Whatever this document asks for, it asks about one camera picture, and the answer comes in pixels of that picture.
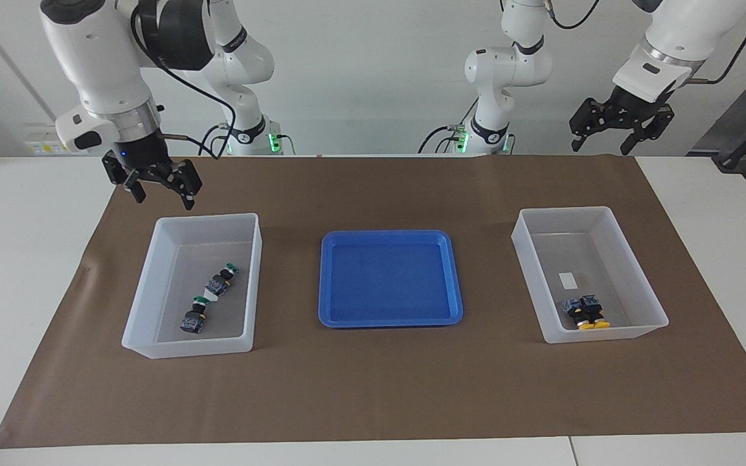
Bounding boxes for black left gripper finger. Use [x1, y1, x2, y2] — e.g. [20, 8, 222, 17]
[619, 107, 675, 157]
[569, 97, 608, 153]

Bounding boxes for green push button switch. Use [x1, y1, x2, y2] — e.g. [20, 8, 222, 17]
[207, 261, 240, 298]
[179, 295, 211, 335]

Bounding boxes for yellow push button switch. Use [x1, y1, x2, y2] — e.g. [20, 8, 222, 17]
[582, 294, 611, 330]
[562, 296, 591, 331]

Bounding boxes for translucent white plastic box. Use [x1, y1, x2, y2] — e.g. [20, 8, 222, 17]
[121, 212, 263, 361]
[510, 206, 670, 345]

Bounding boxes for blue plastic tray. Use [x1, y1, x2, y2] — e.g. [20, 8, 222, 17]
[318, 229, 464, 329]

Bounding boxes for brown paper table mat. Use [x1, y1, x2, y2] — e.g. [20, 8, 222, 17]
[0, 154, 746, 449]

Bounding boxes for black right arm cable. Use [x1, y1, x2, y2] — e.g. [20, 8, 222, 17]
[130, 0, 239, 160]

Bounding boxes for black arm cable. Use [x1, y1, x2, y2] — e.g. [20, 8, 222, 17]
[130, 0, 239, 160]
[689, 0, 746, 86]

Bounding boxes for white wall power outlets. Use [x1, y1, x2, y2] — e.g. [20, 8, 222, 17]
[22, 122, 68, 157]

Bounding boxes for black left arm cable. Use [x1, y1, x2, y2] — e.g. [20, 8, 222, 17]
[689, 0, 746, 86]

